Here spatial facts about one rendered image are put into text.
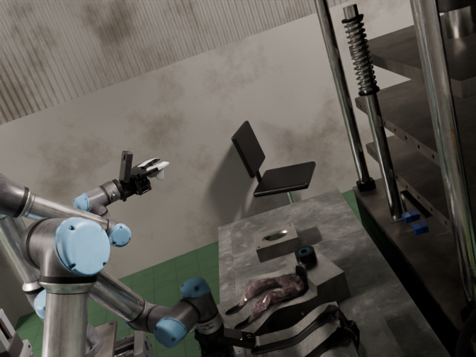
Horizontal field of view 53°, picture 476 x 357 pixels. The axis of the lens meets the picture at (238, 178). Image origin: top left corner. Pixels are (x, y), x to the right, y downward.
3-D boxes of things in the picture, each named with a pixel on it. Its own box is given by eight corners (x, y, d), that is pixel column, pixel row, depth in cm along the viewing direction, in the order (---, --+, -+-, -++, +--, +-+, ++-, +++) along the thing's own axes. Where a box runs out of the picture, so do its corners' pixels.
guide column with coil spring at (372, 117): (408, 283, 227) (344, 8, 183) (404, 277, 232) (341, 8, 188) (419, 280, 227) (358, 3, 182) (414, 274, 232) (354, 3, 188)
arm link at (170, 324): (149, 345, 127) (175, 317, 135) (179, 353, 120) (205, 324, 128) (138, 322, 125) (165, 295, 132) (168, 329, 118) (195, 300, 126)
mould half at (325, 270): (230, 360, 166) (219, 336, 162) (210, 321, 190) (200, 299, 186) (350, 295, 177) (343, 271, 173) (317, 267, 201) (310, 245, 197)
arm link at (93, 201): (78, 219, 169) (69, 197, 166) (106, 204, 174) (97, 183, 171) (86, 222, 163) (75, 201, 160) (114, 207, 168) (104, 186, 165)
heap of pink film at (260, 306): (251, 326, 170) (244, 309, 167) (235, 302, 186) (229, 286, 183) (314, 294, 175) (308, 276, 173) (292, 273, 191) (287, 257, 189)
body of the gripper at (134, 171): (144, 183, 182) (116, 197, 177) (137, 163, 179) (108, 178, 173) (154, 188, 177) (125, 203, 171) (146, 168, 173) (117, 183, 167)
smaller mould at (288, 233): (260, 263, 218) (256, 250, 216) (257, 247, 232) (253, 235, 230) (302, 249, 217) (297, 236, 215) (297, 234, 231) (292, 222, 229)
